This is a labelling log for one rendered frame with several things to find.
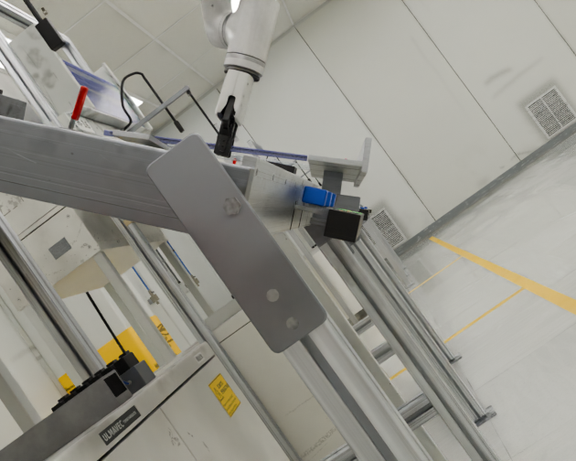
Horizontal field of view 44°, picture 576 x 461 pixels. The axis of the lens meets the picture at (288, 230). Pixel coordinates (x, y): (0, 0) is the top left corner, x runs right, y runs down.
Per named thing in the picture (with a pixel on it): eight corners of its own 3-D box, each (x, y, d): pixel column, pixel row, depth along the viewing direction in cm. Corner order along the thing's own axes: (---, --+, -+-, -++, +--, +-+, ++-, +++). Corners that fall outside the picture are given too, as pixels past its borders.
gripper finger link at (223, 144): (221, 122, 147) (213, 154, 147) (218, 119, 144) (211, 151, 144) (236, 125, 147) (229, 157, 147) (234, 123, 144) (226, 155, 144)
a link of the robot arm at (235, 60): (229, 60, 153) (225, 74, 153) (223, 49, 144) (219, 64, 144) (267, 69, 153) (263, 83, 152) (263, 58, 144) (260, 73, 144)
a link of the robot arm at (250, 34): (215, 51, 148) (248, 53, 142) (230, -11, 148) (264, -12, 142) (240, 65, 154) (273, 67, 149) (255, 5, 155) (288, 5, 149)
